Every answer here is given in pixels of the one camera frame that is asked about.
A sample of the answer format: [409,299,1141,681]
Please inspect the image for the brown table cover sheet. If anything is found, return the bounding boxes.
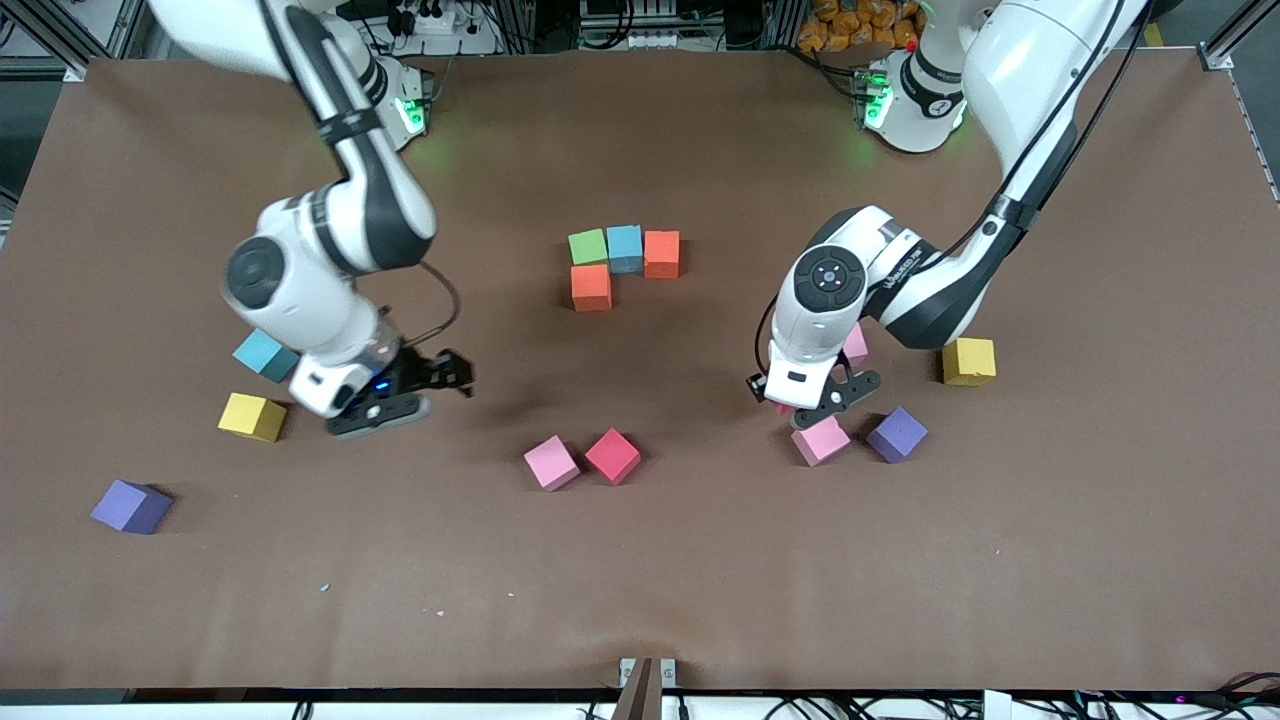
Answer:
[0,48,1280,693]

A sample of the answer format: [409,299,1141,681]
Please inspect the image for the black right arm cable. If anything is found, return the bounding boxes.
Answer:
[395,262,463,351]

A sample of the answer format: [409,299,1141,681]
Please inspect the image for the orange foam cube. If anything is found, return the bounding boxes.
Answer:
[570,264,613,313]
[643,230,682,280]

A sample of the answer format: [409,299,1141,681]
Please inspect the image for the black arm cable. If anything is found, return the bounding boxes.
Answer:
[395,262,463,351]
[940,0,1156,261]

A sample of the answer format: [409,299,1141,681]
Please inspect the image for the purple foam cube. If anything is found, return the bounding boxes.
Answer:
[90,480,174,536]
[866,406,929,464]

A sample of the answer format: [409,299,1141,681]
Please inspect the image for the pile of orange items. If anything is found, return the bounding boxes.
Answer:
[798,0,926,53]

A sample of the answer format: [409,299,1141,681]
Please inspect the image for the aluminium frame post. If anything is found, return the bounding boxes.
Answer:
[1200,0,1280,71]
[25,0,91,83]

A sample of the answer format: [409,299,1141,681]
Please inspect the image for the yellow foam cube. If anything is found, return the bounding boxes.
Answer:
[941,337,998,387]
[218,392,288,443]

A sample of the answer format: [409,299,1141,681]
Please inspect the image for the metal table edge rail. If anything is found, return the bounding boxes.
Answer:
[1228,68,1280,206]

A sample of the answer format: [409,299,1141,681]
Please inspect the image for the metal bracket with wooden stick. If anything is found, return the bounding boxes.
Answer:
[612,656,679,720]

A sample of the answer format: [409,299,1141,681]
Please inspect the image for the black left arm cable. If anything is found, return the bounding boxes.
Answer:
[940,0,1156,261]

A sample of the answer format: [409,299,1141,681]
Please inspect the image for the teal foam cube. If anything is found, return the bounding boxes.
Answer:
[232,328,301,384]
[606,225,646,276]

